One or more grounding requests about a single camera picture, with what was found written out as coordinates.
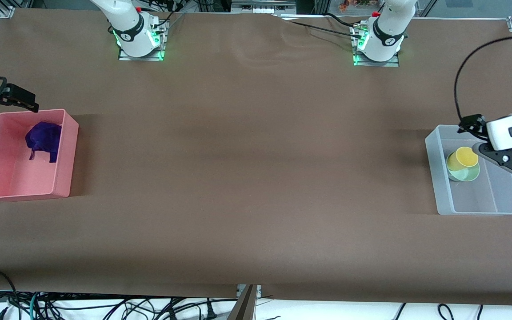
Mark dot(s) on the white metal bracket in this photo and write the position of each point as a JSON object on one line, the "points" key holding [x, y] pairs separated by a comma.
{"points": [[258, 291]]}

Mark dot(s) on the pale green bowl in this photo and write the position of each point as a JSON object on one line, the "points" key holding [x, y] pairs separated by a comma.
{"points": [[470, 174]]}

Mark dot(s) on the clear plastic bin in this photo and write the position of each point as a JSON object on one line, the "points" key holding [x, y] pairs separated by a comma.
{"points": [[482, 198]]}

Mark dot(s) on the pink plastic bin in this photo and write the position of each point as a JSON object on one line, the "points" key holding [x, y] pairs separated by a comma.
{"points": [[11, 180]]}

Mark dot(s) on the wooden post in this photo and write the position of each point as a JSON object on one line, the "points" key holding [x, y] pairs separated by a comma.
{"points": [[243, 306]]}

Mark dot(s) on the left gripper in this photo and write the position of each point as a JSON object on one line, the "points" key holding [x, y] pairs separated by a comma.
{"points": [[475, 124]]}

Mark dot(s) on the purple cloth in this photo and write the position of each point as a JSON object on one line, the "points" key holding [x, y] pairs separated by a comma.
{"points": [[45, 138]]}

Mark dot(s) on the silver equipment box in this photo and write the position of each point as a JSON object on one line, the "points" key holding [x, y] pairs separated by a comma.
{"points": [[262, 4]]}

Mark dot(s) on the yellow plastic cup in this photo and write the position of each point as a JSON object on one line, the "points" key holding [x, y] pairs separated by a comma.
{"points": [[460, 159]]}

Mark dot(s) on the brown table cover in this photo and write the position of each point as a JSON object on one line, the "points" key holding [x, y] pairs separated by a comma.
{"points": [[256, 222]]}

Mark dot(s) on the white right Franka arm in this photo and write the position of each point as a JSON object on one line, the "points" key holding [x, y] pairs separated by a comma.
{"points": [[129, 26]]}

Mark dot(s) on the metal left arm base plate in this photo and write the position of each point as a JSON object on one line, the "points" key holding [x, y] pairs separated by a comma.
{"points": [[376, 63]]}

